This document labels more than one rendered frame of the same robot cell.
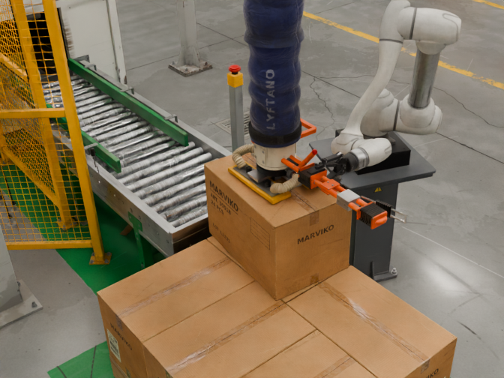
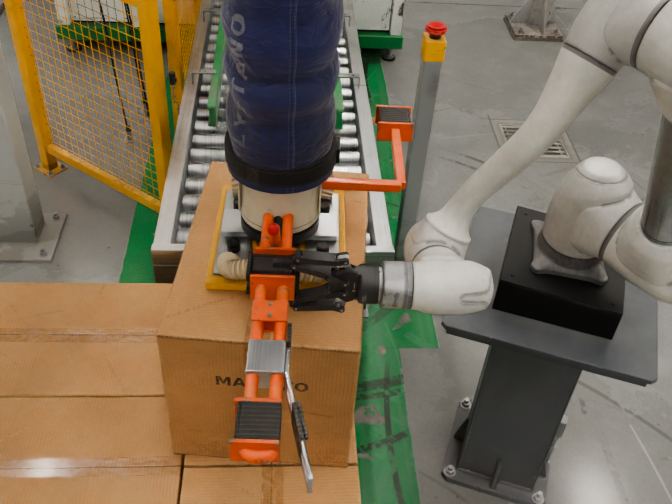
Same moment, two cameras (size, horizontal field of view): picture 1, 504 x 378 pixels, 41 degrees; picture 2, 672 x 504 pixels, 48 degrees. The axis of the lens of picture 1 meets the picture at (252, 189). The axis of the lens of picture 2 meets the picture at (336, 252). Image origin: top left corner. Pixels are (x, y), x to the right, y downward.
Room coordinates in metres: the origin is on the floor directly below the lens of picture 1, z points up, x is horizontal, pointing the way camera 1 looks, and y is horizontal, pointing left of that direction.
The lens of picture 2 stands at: (1.47, -0.89, 2.06)
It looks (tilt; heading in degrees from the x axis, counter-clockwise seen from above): 41 degrees down; 31
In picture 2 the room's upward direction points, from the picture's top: 4 degrees clockwise
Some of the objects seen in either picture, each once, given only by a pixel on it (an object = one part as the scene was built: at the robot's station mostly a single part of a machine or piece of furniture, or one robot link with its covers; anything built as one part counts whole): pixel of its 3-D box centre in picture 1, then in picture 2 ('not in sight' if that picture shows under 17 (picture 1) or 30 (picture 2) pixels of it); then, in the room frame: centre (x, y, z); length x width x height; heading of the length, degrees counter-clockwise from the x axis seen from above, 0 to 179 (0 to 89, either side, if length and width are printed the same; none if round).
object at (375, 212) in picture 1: (371, 215); (256, 429); (2.01, -0.44, 1.08); 0.08 x 0.07 x 0.05; 34
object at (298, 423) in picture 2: (373, 202); (299, 400); (2.09, -0.46, 1.08); 0.31 x 0.03 x 0.05; 47
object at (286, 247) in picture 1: (275, 215); (275, 306); (2.50, -0.10, 0.74); 0.60 x 0.40 x 0.40; 31
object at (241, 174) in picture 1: (258, 178); (236, 229); (2.46, -0.03, 0.98); 0.34 x 0.10 x 0.05; 34
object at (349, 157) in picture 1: (343, 165); (354, 283); (2.37, -0.38, 1.08); 0.09 x 0.07 x 0.08; 124
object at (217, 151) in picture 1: (163, 124); (355, 84); (3.92, 0.57, 0.50); 2.31 x 0.05 x 0.19; 37
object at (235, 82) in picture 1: (238, 148); (415, 167); (3.55, 0.07, 0.50); 0.07 x 0.07 x 1.00; 37
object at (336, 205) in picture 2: not in sight; (322, 232); (2.56, -0.19, 0.98); 0.34 x 0.10 x 0.05; 34
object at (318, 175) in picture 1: (312, 175); (273, 273); (2.30, -0.25, 1.08); 0.10 x 0.08 x 0.06; 124
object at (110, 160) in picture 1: (53, 119); (215, 19); (3.85, 1.26, 0.60); 1.60 x 0.10 x 0.09; 37
